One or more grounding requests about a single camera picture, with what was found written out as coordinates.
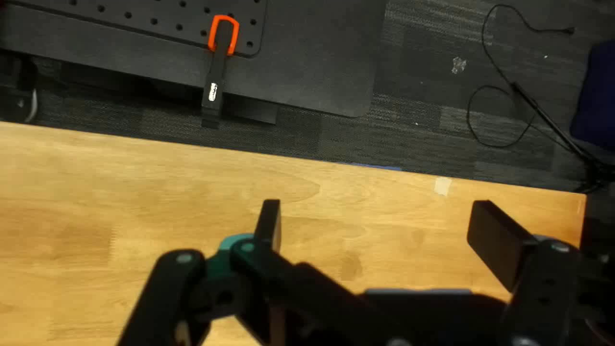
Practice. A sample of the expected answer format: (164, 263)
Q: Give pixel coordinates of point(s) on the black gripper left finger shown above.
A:
(256, 269)

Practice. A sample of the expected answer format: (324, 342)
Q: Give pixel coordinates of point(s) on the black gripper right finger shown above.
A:
(539, 275)

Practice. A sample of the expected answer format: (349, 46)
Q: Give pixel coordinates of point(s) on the dark blue chair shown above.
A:
(596, 96)

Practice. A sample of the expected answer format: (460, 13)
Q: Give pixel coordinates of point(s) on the orange and black clamp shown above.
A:
(218, 63)

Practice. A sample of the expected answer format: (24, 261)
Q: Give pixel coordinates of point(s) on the black pegboard panel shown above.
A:
(300, 57)

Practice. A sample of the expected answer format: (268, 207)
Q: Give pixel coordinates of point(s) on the black perforated metal board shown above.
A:
(160, 19)

